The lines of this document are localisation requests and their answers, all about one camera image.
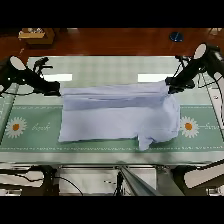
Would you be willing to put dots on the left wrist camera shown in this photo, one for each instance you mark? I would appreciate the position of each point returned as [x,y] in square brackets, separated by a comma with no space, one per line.
[41,63]

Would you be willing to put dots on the brown wooden box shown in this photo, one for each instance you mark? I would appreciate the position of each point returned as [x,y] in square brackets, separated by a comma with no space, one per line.
[36,36]

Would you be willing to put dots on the light blue T-shirt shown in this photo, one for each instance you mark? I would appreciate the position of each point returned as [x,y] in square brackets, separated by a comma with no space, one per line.
[120,115]

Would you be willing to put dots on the blue round object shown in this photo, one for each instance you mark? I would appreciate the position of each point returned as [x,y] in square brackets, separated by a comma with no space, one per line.
[176,36]

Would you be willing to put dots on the silver frame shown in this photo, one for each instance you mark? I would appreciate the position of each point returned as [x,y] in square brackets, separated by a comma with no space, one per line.
[140,181]

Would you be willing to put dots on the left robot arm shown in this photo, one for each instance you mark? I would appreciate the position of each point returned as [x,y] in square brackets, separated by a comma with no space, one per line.
[20,74]

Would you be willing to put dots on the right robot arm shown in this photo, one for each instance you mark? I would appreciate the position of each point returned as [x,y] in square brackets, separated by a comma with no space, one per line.
[203,61]

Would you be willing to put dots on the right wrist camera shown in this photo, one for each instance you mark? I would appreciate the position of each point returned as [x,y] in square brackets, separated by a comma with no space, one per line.
[182,61]

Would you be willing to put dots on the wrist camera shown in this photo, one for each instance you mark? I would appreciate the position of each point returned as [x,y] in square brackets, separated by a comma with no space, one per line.
[182,61]
[41,63]

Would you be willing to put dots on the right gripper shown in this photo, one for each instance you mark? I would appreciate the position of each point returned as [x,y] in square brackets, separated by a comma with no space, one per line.
[178,82]

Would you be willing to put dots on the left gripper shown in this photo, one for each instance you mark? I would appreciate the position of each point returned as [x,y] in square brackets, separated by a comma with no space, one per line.
[51,88]

